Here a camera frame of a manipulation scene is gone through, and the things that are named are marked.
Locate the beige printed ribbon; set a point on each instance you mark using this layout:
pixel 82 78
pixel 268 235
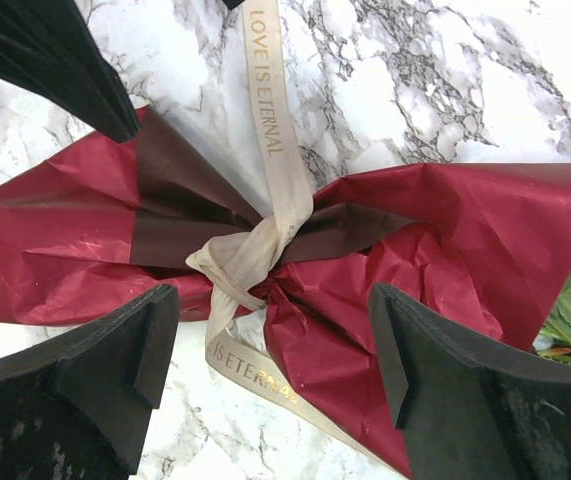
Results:
pixel 237 262

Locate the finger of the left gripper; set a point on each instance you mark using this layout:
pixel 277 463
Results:
pixel 47 48

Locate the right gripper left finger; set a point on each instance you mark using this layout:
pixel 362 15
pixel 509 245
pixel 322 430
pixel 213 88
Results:
pixel 78 406

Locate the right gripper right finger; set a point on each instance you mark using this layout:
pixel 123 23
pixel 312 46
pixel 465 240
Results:
pixel 467 406

